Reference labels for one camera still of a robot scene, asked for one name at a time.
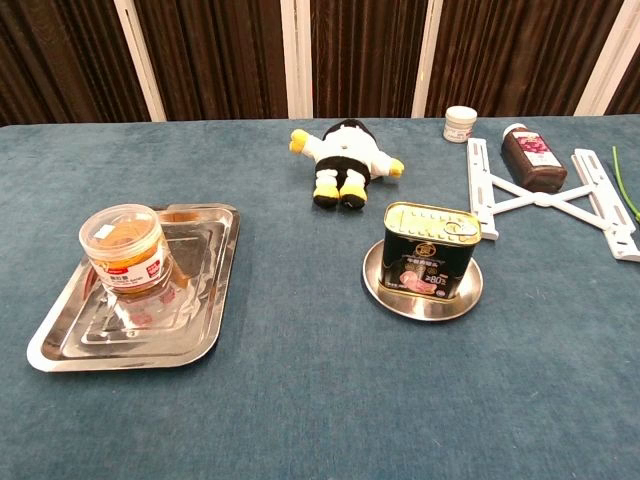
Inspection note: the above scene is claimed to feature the white frame post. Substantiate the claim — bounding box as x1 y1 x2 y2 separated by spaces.
410 0 444 119
279 0 314 120
113 0 167 123
574 0 640 117

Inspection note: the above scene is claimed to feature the green thin cable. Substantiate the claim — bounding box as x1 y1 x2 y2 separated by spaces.
611 145 640 224

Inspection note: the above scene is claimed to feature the small white jar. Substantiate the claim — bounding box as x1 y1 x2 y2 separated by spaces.
442 105 479 144

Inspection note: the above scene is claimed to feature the dark brown pleated curtain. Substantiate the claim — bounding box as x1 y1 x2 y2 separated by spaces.
0 0 640 127

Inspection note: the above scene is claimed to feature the clear plastic snack jar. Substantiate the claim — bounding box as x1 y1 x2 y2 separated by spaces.
78 203 174 303

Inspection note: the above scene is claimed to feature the blue table cloth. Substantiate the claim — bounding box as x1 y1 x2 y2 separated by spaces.
0 115 640 480

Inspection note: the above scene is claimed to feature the white folding laptop stand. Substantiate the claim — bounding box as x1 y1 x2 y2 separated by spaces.
465 137 640 263

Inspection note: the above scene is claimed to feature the black white plush doll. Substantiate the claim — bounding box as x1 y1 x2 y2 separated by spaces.
288 118 405 210

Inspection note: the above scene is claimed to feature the round stainless steel plate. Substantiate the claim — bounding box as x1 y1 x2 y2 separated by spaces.
362 238 485 322

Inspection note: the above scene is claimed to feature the rectangular stainless steel tray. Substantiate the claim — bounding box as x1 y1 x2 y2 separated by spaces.
26 203 242 373

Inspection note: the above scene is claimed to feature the dark red juice bottle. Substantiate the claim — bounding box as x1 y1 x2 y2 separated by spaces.
501 123 569 194

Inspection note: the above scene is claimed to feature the black metal luncheon meat can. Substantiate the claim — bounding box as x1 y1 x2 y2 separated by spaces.
379 201 482 300

